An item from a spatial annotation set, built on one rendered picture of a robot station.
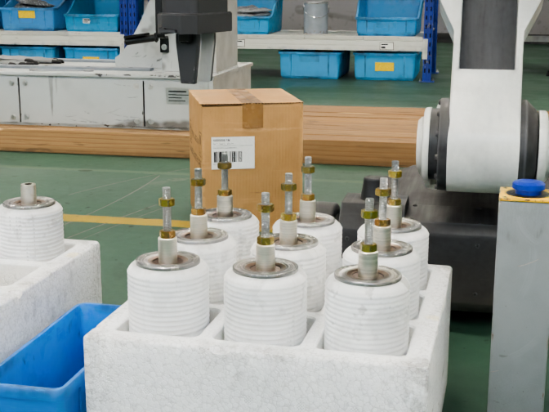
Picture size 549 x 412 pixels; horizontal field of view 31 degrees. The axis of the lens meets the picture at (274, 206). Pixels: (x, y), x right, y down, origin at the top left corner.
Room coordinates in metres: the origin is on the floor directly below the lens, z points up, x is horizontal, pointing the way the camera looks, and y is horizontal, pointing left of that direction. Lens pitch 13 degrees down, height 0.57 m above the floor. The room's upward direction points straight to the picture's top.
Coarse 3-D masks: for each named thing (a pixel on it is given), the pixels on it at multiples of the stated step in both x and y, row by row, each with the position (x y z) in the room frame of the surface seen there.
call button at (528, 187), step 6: (516, 180) 1.21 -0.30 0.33; (522, 180) 1.20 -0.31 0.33; (528, 180) 1.20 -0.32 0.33; (534, 180) 1.20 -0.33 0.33; (516, 186) 1.19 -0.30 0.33; (522, 186) 1.18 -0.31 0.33; (528, 186) 1.18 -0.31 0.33; (534, 186) 1.18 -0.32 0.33; (540, 186) 1.18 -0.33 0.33; (516, 192) 1.19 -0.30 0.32; (522, 192) 1.19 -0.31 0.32; (528, 192) 1.18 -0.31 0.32; (534, 192) 1.18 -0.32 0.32; (540, 192) 1.19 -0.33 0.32
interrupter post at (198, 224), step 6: (192, 216) 1.21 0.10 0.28; (198, 216) 1.21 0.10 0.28; (204, 216) 1.21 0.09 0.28; (192, 222) 1.21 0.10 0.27; (198, 222) 1.21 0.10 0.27; (204, 222) 1.21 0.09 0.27; (192, 228) 1.21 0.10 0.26; (198, 228) 1.21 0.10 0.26; (204, 228) 1.21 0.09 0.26; (192, 234) 1.21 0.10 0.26; (198, 234) 1.21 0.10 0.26; (204, 234) 1.21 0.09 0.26
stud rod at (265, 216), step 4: (264, 192) 1.08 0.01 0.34; (268, 192) 1.08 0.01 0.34; (264, 196) 1.07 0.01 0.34; (268, 196) 1.07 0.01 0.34; (264, 200) 1.07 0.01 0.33; (268, 200) 1.07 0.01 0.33; (264, 204) 1.07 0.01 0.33; (268, 204) 1.07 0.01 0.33; (264, 216) 1.07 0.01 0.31; (268, 216) 1.07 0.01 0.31; (264, 220) 1.07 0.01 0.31; (268, 220) 1.07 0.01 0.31; (264, 224) 1.07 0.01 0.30; (268, 224) 1.08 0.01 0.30; (264, 228) 1.07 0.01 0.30; (268, 228) 1.08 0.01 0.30; (264, 232) 1.07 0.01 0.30; (268, 232) 1.07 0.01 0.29; (264, 236) 1.07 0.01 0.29; (268, 236) 1.07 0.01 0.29
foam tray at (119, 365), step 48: (432, 288) 1.23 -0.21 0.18; (96, 336) 1.05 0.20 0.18; (144, 336) 1.05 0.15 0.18; (432, 336) 1.05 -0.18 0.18; (96, 384) 1.05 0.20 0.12; (144, 384) 1.03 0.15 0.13; (192, 384) 1.02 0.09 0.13; (240, 384) 1.01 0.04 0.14; (288, 384) 0.99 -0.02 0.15; (336, 384) 0.98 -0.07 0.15; (384, 384) 0.97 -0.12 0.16; (432, 384) 1.03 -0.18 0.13
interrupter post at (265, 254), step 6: (258, 246) 1.07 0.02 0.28; (264, 246) 1.07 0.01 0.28; (270, 246) 1.07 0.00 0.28; (258, 252) 1.07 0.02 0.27; (264, 252) 1.07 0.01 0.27; (270, 252) 1.07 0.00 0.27; (258, 258) 1.07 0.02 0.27; (264, 258) 1.07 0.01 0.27; (270, 258) 1.07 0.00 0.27; (258, 264) 1.07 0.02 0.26; (264, 264) 1.07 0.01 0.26; (270, 264) 1.07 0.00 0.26; (258, 270) 1.07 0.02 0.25; (264, 270) 1.07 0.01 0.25; (270, 270) 1.07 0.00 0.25
